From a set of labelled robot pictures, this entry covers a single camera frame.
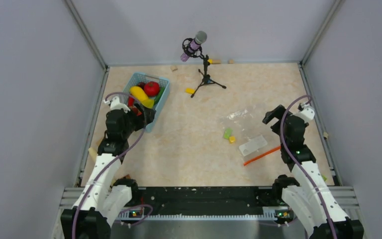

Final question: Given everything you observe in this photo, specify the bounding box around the red toy tomato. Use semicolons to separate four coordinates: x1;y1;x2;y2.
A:
144;81;160;97

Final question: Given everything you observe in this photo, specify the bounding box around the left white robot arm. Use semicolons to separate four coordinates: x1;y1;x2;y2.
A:
60;97;156;239

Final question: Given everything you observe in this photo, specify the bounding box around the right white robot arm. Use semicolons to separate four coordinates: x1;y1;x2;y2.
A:
263;104;365;239

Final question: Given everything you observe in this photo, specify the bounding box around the purple microphone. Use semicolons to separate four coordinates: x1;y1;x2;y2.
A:
180;31;207;62

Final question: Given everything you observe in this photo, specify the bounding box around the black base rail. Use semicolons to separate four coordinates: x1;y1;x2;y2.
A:
126;186;293;217

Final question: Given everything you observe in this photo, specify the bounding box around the red toy chili pepper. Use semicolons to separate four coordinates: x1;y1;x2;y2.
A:
127;97;135;107

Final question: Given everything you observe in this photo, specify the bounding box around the yellow toy squash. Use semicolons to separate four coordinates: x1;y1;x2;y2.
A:
130;86;149;102

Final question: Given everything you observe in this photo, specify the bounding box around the light blue plastic basket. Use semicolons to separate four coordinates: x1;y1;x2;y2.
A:
123;72;170;132

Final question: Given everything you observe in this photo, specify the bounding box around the green toy block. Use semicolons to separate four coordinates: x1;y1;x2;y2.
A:
223;127;233;139

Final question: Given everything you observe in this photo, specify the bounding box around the yellow rectangular block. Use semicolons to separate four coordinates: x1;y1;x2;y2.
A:
185;88;195;95

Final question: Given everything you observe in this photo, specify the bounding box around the clear zip top bag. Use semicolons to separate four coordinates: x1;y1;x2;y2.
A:
219;105;280;166

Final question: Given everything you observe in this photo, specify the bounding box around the green toy pepper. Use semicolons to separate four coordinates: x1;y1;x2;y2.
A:
154;87;165;105

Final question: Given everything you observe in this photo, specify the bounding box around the black tripod mic stand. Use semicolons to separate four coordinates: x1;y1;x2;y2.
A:
191;53;227;98

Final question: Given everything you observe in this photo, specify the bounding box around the wooden block near wall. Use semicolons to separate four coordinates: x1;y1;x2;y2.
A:
170;65;178;72

